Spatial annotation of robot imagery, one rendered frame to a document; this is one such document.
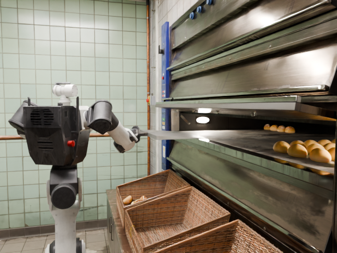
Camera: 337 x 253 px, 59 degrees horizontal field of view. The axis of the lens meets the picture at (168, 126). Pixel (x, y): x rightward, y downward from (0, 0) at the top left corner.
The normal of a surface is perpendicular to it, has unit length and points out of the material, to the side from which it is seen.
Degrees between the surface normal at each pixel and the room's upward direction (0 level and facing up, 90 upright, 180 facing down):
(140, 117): 90
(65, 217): 74
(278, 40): 90
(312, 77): 70
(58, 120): 90
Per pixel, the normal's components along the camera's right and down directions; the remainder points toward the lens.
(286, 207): -0.90, -0.32
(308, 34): -0.96, 0.02
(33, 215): 0.27, 0.07
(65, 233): 0.29, -0.21
